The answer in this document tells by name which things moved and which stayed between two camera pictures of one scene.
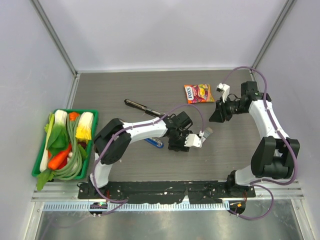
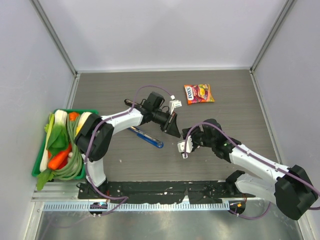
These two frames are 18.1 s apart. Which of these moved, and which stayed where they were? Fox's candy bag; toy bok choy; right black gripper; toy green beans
Moved: right black gripper
Stayed: toy green beans; toy bok choy; Fox's candy bag
